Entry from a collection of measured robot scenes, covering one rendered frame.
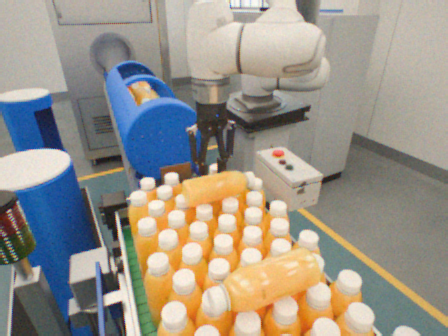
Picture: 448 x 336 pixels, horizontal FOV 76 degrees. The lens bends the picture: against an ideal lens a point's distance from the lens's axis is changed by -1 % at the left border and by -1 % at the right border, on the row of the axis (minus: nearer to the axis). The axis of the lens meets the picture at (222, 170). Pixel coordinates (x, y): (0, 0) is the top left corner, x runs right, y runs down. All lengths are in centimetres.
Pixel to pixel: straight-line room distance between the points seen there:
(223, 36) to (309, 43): 17
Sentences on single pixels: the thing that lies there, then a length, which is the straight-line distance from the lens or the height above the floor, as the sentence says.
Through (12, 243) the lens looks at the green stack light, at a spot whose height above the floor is 120.
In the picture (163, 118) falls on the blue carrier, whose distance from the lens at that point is 98.
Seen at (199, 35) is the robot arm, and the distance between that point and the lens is 65.
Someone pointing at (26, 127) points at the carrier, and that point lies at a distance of 210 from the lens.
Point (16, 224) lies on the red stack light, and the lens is 53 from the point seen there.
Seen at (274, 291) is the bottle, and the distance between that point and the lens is 48.
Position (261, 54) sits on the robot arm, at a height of 142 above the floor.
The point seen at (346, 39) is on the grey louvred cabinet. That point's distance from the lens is 251.
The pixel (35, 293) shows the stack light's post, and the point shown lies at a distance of 63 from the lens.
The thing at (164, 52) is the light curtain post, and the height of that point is 120.
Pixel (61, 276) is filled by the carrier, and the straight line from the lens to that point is 127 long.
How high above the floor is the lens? 151
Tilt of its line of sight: 30 degrees down
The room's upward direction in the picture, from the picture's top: straight up
